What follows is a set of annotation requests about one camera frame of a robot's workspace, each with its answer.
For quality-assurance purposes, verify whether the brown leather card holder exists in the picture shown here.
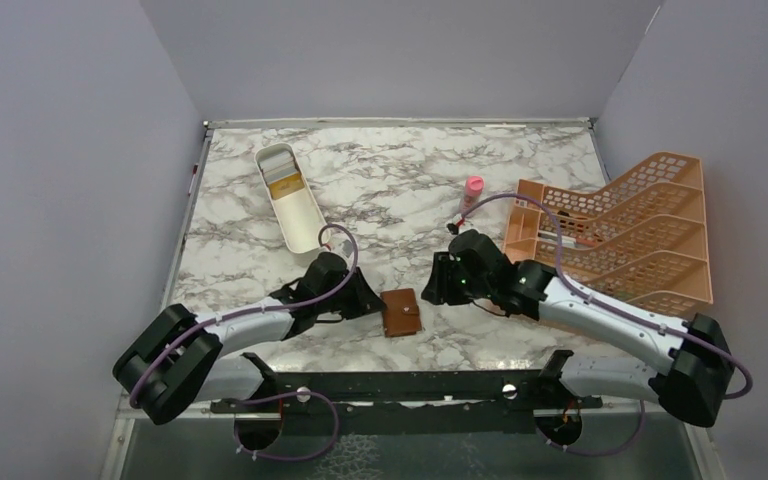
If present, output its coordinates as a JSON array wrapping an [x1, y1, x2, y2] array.
[[381, 288, 422, 338]]

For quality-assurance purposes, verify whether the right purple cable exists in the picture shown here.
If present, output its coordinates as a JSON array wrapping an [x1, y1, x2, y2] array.
[[446, 193, 754, 401]]

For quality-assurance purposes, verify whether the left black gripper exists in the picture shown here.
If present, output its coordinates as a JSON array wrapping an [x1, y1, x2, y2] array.
[[316, 266, 387, 319]]

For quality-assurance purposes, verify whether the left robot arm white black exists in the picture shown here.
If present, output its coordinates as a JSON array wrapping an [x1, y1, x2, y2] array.
[[112, 252, 386, 425]]

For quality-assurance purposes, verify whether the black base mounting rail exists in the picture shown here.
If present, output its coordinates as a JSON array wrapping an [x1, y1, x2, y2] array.
[[210, 350, 602, 446]]

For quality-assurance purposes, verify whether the orange plastic file organizer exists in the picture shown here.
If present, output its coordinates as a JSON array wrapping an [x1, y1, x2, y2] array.
[[502, 152, 713, 317]]

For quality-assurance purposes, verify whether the purple cable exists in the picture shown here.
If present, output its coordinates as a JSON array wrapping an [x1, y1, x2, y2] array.
[[128, 223, 360, 409], [446, 193, 754, 401]]

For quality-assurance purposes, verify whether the pink small bottle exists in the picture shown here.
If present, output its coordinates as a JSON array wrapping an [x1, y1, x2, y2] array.
[[460, 176, 485, 214]]

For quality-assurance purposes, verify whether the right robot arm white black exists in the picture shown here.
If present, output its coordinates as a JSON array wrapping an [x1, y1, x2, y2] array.
[[421, 230, 735, 427]]

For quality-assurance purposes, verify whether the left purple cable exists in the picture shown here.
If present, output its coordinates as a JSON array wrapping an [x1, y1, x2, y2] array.
[[128, 223, 360, 409]]

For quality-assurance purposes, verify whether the aluminium table frame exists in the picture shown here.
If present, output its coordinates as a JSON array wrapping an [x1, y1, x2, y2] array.
[[124, 123, 690, 479]]

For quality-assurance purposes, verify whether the white oblong plastic tray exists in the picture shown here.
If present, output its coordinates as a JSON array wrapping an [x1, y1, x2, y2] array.
[[254, 143, 326, 256]]

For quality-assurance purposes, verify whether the stack of credit cards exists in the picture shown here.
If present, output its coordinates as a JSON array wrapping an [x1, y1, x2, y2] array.
[[259, 151, 305, 200]]

